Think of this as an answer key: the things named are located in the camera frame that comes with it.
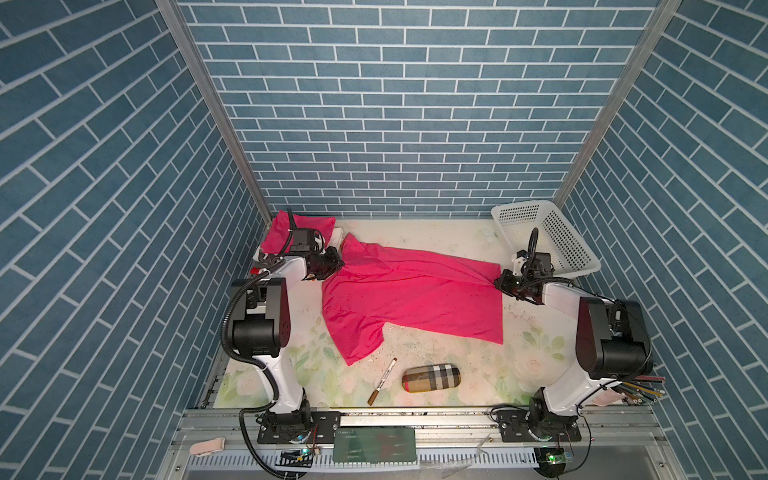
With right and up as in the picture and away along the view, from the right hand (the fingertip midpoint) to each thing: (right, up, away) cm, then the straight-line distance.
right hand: (494, 277), depth 97 cm
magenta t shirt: (-27, -5, +5) cm, 28 cm away
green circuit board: (-37, -37, -28) cm, 59 cm away
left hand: (-50, +6, +1) cm, 50 cm away
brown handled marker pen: (-38, -29, -19) cm, 51 cm away
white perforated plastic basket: (+30, +7, +8) cm, 31 cm away
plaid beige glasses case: (-23, -25, -19) cm, 39 cm away
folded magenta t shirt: (-74, +14, +4) cm, 75 cm away
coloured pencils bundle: (+25, -23, -28) cm, 45 cm away
